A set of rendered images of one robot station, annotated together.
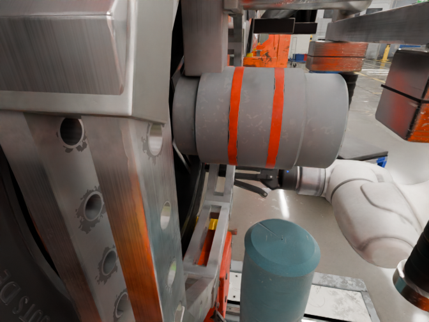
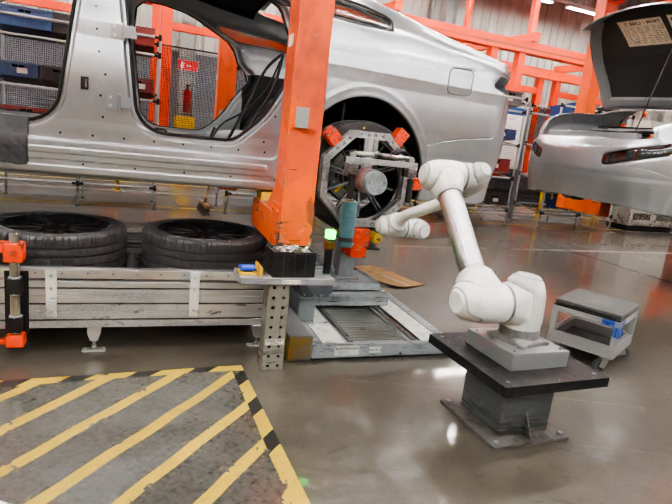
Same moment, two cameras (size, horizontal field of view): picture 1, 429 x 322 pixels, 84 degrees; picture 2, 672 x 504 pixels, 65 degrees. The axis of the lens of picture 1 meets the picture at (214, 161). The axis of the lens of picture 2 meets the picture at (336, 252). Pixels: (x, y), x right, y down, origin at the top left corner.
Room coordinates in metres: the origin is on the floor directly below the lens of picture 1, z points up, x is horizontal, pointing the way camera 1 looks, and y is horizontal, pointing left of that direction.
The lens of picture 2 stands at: (-1.33, -2.57, 1.08)
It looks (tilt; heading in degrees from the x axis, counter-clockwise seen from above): 12 degrees down; 59
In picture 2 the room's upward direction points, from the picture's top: 7 degrees clockwise
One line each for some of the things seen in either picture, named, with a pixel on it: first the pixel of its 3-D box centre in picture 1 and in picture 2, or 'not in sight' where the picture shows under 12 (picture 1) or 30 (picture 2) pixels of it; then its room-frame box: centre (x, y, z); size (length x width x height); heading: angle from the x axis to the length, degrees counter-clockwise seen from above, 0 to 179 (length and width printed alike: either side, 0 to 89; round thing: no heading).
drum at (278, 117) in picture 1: (255, 119); (369, 181); (0.34, -0.06, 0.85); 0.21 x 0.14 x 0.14; 80
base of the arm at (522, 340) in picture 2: not in sight; (521, 332); (0.39, -1.21, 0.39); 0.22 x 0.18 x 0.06; 4
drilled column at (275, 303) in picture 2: not in sight; (273, 323); (-0.36, -0.46, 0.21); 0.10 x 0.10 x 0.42; 80
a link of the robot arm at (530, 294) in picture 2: not in sight; (522, 299); (0.37, -1.21, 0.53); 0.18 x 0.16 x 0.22; 170
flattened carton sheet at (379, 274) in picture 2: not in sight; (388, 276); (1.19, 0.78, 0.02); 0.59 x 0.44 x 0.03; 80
